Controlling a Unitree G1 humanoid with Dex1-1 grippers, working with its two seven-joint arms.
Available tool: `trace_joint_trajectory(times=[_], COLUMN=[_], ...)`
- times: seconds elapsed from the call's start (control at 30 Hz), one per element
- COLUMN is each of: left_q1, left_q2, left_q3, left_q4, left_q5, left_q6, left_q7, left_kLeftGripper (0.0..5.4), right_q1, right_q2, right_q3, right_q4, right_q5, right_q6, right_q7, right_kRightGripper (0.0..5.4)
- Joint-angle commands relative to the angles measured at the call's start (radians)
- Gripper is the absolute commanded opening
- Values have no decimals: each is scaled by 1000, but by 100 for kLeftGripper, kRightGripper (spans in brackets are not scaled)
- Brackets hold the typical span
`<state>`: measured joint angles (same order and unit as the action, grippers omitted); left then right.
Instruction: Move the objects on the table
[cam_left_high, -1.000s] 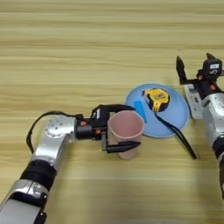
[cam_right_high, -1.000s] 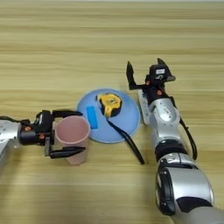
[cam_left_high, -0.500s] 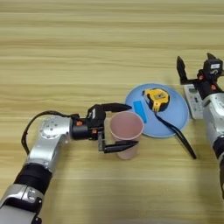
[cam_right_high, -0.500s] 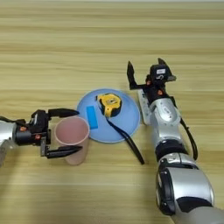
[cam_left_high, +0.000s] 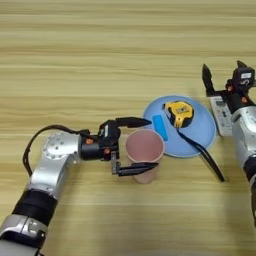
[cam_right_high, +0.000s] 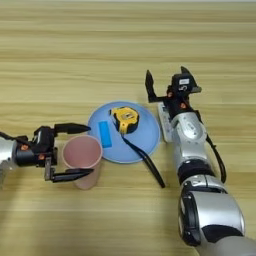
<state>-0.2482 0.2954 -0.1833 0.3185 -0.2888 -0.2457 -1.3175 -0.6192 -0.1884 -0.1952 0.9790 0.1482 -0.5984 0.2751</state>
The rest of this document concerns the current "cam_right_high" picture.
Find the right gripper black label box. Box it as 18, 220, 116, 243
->
171, 73, 203, 95

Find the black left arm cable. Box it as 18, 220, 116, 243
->
0, 130, 31, 144

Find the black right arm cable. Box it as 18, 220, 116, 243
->
198, 114, 228, 184

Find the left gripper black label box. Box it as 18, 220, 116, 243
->
33, 125, 56, 149

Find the light blue round plate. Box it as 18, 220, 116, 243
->
87, 101, 162, 164

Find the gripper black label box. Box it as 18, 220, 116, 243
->
171, 73, 203, 95
33, 125, 56, 149

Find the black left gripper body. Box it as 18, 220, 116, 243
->
14, 138, 58, 168

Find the pink plastic cup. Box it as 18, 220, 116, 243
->
61, 134, 104, 191

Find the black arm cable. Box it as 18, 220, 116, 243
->
0, 130, 31, 144
198, 114, 228, 184

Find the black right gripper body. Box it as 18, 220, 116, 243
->
166, 84, 198, 119

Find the yellow black tape measure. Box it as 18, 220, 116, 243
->
109, 106, 167, 189

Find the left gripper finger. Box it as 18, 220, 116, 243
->
54, 122, 92, 135
44, 156, 95, 184

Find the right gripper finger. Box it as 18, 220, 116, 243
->
144, 69, 169, 104
180, 65, 193, 76

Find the small blue rectangular block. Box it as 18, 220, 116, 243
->
98, 121, 113, 149

